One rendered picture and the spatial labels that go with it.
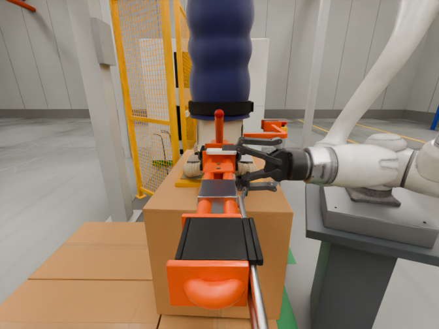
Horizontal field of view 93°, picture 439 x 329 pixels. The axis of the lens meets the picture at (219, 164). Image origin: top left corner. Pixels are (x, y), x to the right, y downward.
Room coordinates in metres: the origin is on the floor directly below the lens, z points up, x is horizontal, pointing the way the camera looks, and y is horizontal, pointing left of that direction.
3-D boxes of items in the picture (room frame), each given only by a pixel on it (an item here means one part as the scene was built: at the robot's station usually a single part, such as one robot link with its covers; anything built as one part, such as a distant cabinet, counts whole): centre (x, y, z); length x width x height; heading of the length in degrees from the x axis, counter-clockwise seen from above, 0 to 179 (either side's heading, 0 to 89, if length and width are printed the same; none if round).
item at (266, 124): (1.08, -0.26, 1.11); 0.09 x 0.08 x 0.05; 89
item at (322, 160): (0.47, -0.23, 1.11); 0.09 x 0.06 x 0.09; 179
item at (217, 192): (0.32, 0.00, 1.11); 0.07 x 0.07 x 0.04; 89
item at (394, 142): (0.84, -0.68, 1.00); 0.18 x 0.16 x 0.22; 42
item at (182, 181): (0.78, 0.09, 1.01); 0.34 x 0.10 x 0.05; 179
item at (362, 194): (0.87, -0.68, 0.87); 0.22 x 0.18 x 0.06; 166
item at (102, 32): (1.87, 0.91, 1.62); 0.20 x 0.05 x 0.30; 179
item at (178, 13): (2.90, 0.40, 1.05); 1.17 x 0.10 x 2.10; 179
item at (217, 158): (0.53, 0.00, 1.11); 0.10 x 0.08 x 0.06; 89
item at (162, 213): (0.77, -0.01, 0.78); 0.60 x 0.40 x 0.40; 177
